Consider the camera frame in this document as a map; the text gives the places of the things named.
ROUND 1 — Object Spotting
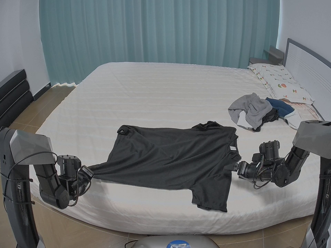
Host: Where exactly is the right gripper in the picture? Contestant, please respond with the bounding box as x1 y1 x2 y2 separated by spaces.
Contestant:
238 161 262 183

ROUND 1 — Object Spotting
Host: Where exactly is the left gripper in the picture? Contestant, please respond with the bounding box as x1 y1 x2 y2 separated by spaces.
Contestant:
77 166 94 190

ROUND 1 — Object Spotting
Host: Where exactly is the black T-shirt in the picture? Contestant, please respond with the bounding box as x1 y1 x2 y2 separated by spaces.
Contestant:
89 121 242 212

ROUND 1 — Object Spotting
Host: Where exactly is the pile of clothes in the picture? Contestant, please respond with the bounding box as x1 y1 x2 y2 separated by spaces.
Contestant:
228 93 302 132

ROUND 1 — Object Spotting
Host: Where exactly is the bed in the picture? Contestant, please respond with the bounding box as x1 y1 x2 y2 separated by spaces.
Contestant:
27 38 331 236

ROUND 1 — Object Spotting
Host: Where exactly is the white printed pillow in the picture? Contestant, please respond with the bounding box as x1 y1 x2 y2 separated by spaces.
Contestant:
247 63 315 105

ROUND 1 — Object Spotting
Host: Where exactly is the grey wooden bedside table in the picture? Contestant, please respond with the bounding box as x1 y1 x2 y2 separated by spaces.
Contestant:
249 45 285 67

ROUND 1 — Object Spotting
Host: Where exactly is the blue-green curtain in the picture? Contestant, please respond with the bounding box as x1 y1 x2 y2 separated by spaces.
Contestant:
39 0 281 86

